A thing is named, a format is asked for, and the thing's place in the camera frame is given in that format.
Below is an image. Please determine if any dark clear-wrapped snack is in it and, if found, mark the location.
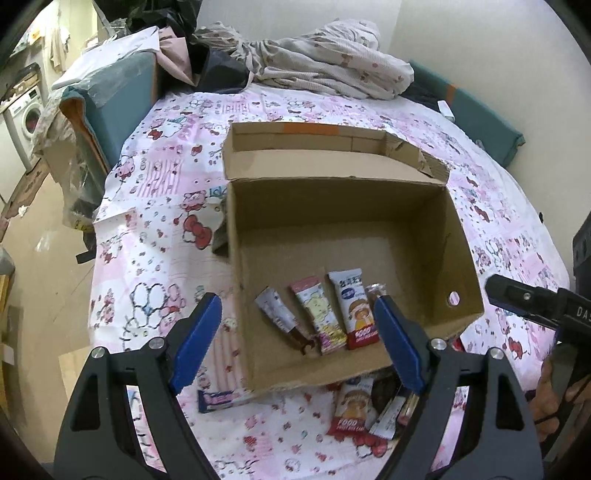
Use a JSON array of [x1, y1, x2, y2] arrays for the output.
[[372, 370, 402, 414]]

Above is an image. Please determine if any brown clear-wrapped snack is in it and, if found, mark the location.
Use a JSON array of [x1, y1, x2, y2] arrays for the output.
[[365, 283, 388, 309]]

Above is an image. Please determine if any grey purple snack packet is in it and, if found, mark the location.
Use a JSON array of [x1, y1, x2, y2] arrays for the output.
[[254, 286, 315, 355]]

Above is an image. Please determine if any white yellow snack packet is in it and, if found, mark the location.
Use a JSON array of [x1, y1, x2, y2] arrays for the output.
[[197, 389, 252, 414]]

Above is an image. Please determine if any right hand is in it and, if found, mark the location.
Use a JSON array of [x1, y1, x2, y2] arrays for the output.
[[529, 357, 562, 443]]

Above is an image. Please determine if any white cartoon boy snack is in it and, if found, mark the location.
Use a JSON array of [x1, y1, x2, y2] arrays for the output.
[[328, 268, 380, 350]]

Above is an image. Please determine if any blue white snack packet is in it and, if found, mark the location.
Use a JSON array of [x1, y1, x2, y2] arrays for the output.
[[370, 392, 410, 441]]

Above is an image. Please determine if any pink cartoon bed sheet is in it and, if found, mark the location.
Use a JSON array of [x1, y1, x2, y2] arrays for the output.
[[89, 86, 570, 479]]

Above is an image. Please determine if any pink cartoon snack packet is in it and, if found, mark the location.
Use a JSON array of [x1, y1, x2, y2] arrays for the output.
[[290, 276, 346, 355]]

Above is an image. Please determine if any brown cardboard box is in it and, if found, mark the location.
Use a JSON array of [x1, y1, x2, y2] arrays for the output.
[[222, 123, 484, 394]]

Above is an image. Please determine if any teal cushion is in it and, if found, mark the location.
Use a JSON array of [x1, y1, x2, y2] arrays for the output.
[[403, 62, 526, 167]]

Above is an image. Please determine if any teal folded mattress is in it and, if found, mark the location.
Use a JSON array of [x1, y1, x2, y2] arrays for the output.
[[59, 52, 158, 173]]

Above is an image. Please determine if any washing machine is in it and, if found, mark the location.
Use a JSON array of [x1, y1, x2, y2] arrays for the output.
[[2, 84, 45, 172]]

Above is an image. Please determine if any crumpled floral blanket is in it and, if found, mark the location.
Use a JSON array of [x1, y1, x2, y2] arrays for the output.
[[194, 19, 415, 100]]

